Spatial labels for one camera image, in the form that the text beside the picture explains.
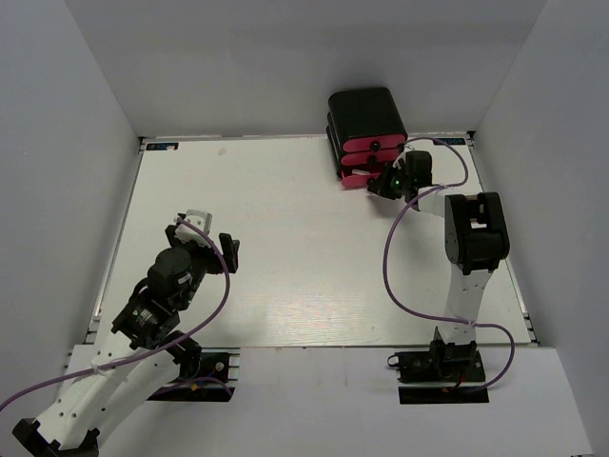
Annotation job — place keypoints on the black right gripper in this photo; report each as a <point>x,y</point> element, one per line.
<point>382,186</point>

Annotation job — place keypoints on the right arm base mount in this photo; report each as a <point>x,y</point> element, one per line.
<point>421,383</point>

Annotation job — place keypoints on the black drawer cabinet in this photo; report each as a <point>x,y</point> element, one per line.
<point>360,113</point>

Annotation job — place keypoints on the logo sticker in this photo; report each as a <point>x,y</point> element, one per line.
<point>162,146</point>
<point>454,141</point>

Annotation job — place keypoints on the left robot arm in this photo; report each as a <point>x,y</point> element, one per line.
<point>143,353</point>

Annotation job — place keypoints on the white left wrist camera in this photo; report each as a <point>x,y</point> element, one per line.
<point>194,226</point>

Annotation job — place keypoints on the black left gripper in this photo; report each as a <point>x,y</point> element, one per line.
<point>216,266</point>

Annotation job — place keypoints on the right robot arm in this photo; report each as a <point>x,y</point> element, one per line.
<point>475,242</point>

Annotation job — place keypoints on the right logo sticker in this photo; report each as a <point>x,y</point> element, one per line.
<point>454,141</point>

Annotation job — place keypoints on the pink top drawer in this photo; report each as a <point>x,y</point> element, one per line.
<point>389,141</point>

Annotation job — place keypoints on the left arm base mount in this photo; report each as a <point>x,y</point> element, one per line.
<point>213,381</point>

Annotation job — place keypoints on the left logo sticker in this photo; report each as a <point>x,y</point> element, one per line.
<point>162,146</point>

